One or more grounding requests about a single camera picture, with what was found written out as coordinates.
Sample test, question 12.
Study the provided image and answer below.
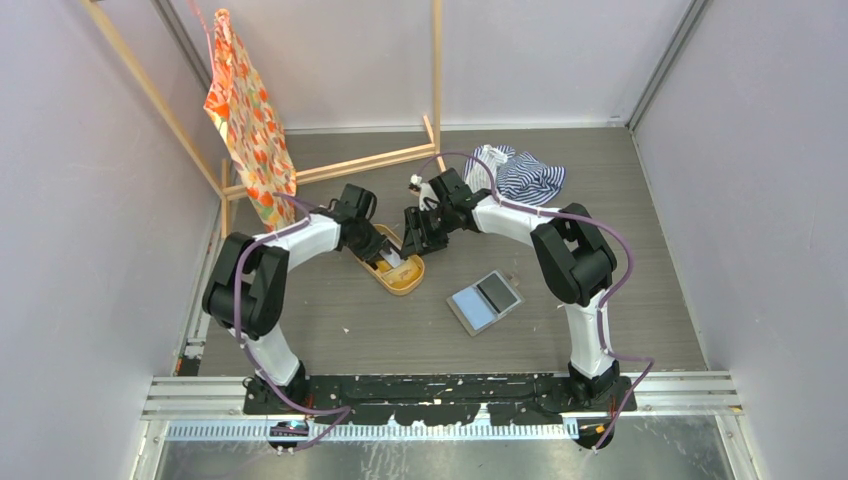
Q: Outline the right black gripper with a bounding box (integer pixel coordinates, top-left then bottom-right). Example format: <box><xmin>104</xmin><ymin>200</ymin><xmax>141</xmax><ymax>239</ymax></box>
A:
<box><xmin>400</xmin><ymin>205</ymin><xmax>456</xmax><ymax>261</ymax></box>

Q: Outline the orange oval tray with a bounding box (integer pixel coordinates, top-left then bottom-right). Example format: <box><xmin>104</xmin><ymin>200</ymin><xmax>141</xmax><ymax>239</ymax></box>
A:
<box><xmin>356</xmin><ymin>224</ymin><xmax>426</xmax><ymax>296</ymax></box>

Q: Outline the grey card holder wallet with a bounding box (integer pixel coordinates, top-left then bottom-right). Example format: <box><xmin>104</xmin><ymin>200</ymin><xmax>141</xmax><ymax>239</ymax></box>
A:
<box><xmin>446</xmin><ymin>270</ymin><xmax>524</xmax><ymax>337</ymax></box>

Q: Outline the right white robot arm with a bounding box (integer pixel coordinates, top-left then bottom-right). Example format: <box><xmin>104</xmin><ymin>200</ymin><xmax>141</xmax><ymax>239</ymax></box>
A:
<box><xmin>400</xmin><ymin>169</ymin><xmax>629</xmax><ymax>411</ymax></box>

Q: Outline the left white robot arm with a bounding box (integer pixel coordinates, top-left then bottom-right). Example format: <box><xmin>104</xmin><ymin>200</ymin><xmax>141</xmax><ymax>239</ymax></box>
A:
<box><xmin>201</xmin><ymin>184</ymin><xmax>389</xmax><ymax>414</ymax></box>

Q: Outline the blue striped cloth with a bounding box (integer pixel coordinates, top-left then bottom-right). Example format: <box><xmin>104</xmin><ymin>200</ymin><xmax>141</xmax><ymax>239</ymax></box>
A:
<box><xmin>462</xmin><ymin>145</ymin><xmax>567</xmax><ymax>206</ymax></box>

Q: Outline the wooden drying rack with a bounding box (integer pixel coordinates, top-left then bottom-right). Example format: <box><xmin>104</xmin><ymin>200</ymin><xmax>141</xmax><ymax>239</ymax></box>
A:
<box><xmin>81</xmin><ymin>1</ymin><xmax>445</xmax><ymax>236</ymax></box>

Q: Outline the orange floral cloth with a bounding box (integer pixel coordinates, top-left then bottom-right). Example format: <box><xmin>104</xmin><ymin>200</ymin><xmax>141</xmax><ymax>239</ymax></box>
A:
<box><xmin>204</xmin><ymin>9</ymin><xmax>297</xmax><ymax>231</ymax></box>

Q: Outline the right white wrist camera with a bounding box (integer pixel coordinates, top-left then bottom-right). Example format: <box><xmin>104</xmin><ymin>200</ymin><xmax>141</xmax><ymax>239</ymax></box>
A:
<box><xmin>408</xmin><ymin>174</ymin><xmax>439</xmax><ymax>211</ymax></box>

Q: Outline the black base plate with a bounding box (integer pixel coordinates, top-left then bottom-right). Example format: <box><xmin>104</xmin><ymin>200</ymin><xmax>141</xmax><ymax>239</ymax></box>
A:
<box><xmin>242</xmin><ymin>373</ymin><xmax>636</xmax><ymax>427</ymax></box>

